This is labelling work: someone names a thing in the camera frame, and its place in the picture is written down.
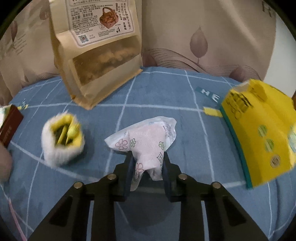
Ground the floral white sanitary pad packet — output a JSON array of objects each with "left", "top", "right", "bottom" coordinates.
[{"left": 104, "top": 116, "right": 177, "bottom": 191}]

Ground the blue grid bed sheet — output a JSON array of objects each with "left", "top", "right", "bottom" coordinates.
[{"left": 1, "top": 67, "right": 295, "bottom": 240}]

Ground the white fluffy yellow slipper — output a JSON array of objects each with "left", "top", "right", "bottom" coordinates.
[{"left": 41, "top": 111, "right": 85, "bottom": 167}]

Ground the pink tape strip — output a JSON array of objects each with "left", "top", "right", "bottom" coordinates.
[{"left": 8, "top": 198, "right": 27, "bottom": 241}]

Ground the yellow tissue pack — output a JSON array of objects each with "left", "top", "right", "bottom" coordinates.
[{"left": 221, "top": 79, "right": 295, "bottom": 188}]

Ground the dark red coffee box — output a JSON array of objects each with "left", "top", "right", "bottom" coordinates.
[{"left": 1, "top": 105, "right": 23, "bottom": 148}]

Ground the kraft paper snack bag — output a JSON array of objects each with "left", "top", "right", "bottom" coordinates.
[{"left": 49, "top": 1, "right": 142, "bottom": 109}]

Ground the beige leaf print curtain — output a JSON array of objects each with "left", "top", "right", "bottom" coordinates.
[{"left": 1, "top": 1, "right": 276, "bottom": 105}]

